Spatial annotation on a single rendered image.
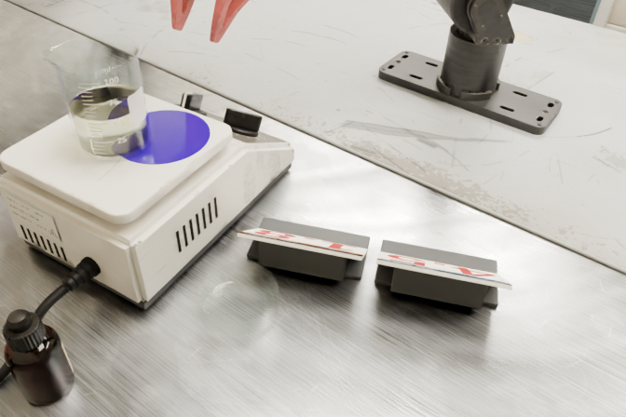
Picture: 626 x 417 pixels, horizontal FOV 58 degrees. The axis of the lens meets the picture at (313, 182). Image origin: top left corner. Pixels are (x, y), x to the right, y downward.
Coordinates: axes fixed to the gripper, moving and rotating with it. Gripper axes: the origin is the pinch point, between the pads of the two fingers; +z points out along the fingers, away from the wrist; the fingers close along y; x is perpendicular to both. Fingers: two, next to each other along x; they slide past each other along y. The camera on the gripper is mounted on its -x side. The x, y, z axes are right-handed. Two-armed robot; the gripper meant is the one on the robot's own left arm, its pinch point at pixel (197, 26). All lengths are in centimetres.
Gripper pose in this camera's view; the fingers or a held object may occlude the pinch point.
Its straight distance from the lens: 51.0
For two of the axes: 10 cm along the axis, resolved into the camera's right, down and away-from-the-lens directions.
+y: 9.3, 3.4, -1.3
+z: -3.1, 9.3, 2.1
